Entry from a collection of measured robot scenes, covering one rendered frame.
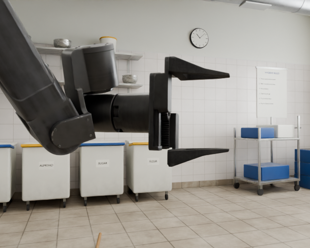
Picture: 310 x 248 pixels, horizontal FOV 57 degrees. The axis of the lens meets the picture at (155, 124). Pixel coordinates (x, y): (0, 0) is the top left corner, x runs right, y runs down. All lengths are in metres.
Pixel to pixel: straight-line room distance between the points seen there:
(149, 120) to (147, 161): 3.32
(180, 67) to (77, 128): 0.15
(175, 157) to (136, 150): 3.28
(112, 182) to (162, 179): 0.65
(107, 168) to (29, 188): 0.90
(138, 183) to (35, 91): 3.39
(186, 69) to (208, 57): 4.48
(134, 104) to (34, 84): 0.12
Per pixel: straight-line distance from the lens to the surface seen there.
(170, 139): 0.41
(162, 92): 0.37
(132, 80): 4.07
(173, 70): 0.37
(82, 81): 0.39
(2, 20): 0.36
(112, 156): 3.58
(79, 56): 0.39
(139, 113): 0.38
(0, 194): 3.67
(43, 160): 3.55
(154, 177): 3.74
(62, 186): 3.59
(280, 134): 4.61
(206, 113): 4.71
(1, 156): 3.61
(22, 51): 0.36
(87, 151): 3.54
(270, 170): 4.55
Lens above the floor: 0.97
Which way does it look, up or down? 1 degrees up
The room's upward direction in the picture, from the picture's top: straight up
